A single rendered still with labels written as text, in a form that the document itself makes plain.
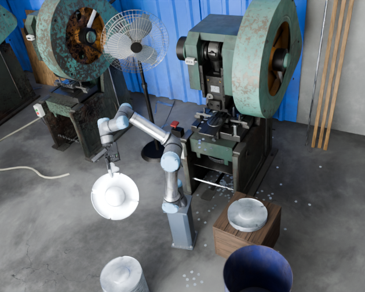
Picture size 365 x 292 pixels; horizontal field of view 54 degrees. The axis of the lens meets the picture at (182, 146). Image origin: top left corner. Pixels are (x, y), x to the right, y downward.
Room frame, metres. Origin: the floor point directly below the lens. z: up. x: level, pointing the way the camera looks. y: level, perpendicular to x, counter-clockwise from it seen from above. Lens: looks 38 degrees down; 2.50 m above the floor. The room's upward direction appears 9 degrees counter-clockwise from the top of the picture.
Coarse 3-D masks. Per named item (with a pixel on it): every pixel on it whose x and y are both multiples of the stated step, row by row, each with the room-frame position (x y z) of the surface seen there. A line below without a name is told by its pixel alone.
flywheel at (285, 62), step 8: (288, 24) 2.48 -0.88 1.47; (288, 32) 2.50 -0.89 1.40; (280, 40) 2.49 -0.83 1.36; (288, 40) 2.51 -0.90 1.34; (272, 48) 2.27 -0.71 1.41; (280, 48) 2.26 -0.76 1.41; (288, 48) 2.51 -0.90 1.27; (272, 56) 2.22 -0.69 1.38; (280, 56) 2.19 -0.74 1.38; (288, 56) 2.19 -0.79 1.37; (272, 64) 2.20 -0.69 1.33; (280, 64) 2.16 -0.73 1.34; (288, 64) 2.20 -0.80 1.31; (280, 72) 2.35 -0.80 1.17; (272, 80) 2.36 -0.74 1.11; (280, 80) 2.37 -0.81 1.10; (272, 88) 2.34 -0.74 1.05
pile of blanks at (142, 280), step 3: (141, 273) 1.43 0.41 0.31; (141, 276) 1.42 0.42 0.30; (141, 279) 1.41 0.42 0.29; (144, 279) 1.45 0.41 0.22; (138, 282) 1.38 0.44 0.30; (141, 282) 1.39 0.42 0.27; (144, 282) 1.44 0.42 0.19; (138, 285) 1.37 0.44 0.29; (141, 285) 1.38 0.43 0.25; (144, 285) 1.41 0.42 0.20; (102, 288) 1.38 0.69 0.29; (135, 288) 1.34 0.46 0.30; (138, 288) 1.36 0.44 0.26; (141, 288) 1.38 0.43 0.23; (144, 288) 1.40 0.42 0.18; (147, 288) 1.45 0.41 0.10; (105, 291) 1.34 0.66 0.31; (129, 291) 1.32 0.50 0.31; (132, 291) 1.32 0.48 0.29; (135, 291) 1.34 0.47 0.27; (138, 291) 1.35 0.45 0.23; (141, 291) 1.37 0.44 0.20; (144, 291) 1.39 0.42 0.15; (147, 291) 1.42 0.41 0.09
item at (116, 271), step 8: (112, 264) 1.54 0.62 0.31; (120, 264) 1.53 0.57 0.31; (128, 264) 1.52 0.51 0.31; (136, 264) 1.51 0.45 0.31; (104, 272) 1.49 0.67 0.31; (112, 272) 1.48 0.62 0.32; (120, 272) 1.46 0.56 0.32; (128, 272) 1.45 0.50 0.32; (136, 272) 1.45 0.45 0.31; (104, 280) 1.42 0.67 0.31; (112, 280) 1.41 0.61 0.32; (120, 280) 1.40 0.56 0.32; (128, 280) 1.40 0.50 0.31; (136, 280) 1.39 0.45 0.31; (104, 288) 1.37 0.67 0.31; (112, 288) 1.36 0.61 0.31; (120, 288) 1.35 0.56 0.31; (128, 288) 1.34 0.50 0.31
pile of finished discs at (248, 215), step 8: (240, 200) 1.88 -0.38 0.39; (248, 200) 1.87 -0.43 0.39; (256, 200) 1.86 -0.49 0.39; (232, 208) 1.82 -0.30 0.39; (240, 208) 1.81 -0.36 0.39; (248, 208) 1.79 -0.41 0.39; (256, 208) 1.78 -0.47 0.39; (264, 208) 1.77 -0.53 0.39; (232, 216) 1.74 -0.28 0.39; (240, 216) 1.73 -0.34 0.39; (248, 216) 1.71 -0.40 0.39; (256, 216) 1.71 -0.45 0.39; (264, 216) 1.70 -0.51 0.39; (232, 224) 1.68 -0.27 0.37; (240, 224) 1.66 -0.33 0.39; (248, 224) 1.65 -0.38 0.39; (256, 224) 1.64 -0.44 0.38; (264, 224) 1.65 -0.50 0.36
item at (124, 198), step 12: (108, 180) 1.63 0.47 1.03; (120, 180) 1.62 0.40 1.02; (132, 180) 1.61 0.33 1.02; (96, 192) 1.60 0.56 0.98; (108, 192) 1.58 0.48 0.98; (120, 192) 1.58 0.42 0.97; (132, 192) 1.57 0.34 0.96; (96, 204) 1.56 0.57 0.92; (108, 204) 1.55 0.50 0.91; (120, 204) 1.54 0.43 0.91; (132, 204) 1.53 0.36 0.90; (108, 216) 1.51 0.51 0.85; (120, 216) 1.50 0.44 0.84
